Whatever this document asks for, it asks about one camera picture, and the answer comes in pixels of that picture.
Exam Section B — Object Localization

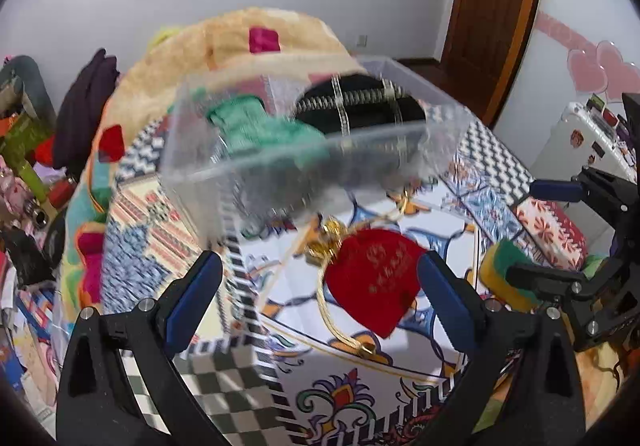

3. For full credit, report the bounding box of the green yellow sponge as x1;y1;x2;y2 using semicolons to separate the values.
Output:
480;239;590;313

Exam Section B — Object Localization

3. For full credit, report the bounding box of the yellow green round object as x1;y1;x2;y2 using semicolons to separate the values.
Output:
148;26;182;51

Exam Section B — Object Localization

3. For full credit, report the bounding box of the black studded pouch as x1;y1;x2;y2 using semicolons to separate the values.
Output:
292;73;425;135

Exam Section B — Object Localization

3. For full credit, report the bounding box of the green knitted cloth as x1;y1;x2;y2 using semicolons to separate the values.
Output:
205;94;326;158

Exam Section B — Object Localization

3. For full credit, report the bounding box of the brown wooden door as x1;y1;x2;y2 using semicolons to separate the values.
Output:
440;0;539;127

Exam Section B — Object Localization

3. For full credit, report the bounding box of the red velvet drawstring pouch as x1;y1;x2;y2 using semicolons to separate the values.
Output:
324;229;426;339

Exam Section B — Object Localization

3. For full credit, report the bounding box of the green cardboard box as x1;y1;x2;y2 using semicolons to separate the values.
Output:
1;111;52;215

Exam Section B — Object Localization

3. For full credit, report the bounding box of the clear plastic storage bin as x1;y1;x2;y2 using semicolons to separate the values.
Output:
160;55;473;244

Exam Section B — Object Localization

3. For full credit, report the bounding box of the white wall socket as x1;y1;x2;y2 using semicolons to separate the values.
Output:
356;35;368;48

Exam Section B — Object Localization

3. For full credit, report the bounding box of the pink heart wall sticker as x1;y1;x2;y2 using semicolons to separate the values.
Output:
535;12;639;103

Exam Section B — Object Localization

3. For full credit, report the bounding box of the dark purple jacket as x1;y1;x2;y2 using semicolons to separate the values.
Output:
52;48;119;179

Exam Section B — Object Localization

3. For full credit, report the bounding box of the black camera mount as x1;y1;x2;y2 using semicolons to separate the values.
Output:
622;92;640;149

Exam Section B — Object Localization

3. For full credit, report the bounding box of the beige fleece blanket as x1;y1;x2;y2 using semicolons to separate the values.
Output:
58;8;362;319

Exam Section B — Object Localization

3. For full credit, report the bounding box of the patterned patchwork bedsheet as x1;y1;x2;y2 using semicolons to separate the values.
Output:
102;114;586;445

